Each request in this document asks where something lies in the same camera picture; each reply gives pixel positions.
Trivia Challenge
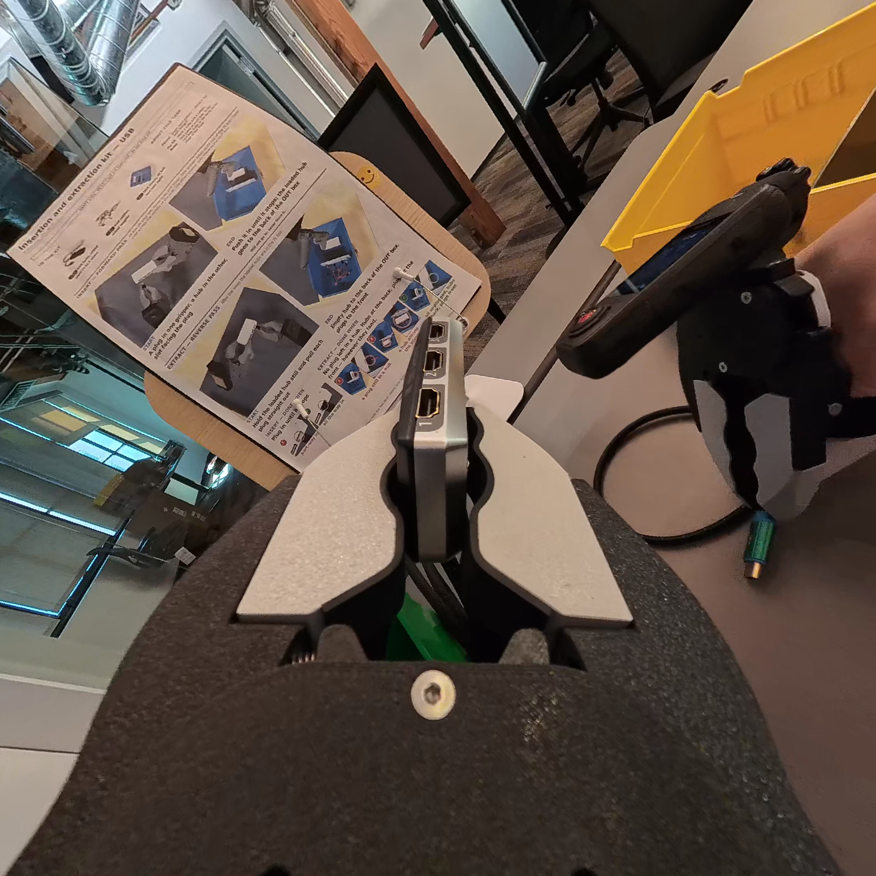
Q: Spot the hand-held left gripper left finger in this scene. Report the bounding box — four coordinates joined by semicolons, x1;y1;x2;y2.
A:
233;411;406;626

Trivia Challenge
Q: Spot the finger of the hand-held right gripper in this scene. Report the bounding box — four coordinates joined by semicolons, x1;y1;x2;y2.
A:
691;380;762;511
753;396;832;521

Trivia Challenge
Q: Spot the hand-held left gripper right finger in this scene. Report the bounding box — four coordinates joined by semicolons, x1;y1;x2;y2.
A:
465;407;635;631

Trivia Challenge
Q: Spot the black cable with green plugs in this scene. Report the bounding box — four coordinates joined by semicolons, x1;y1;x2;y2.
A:
594;405;777;583

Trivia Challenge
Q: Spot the grey metal port hub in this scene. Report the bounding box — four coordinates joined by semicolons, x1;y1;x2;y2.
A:
393;318;473;563

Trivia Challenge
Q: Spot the green plastic bin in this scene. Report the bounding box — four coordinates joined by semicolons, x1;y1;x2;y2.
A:
386;592;469;661

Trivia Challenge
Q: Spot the person's right hand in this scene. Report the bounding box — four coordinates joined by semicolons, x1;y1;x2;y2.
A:
796;205;876;399

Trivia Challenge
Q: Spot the yellow plastic bin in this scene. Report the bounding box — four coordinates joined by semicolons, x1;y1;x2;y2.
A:
601;0;876;275

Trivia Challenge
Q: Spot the black office chair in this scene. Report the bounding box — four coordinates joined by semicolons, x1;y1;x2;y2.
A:
541;0;750;162

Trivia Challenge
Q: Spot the printed instruction sheet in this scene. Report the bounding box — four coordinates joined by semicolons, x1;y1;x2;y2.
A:
7;63;482;473

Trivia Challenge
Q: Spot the framed whiteboard on black stand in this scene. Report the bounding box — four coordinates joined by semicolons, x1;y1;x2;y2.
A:
421;0;591;223

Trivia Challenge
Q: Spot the black framed monitor on pole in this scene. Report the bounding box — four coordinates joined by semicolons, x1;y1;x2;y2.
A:
316;63;472;228

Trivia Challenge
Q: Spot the silver metal air duct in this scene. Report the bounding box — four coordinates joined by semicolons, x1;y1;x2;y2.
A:
14;0;148;107

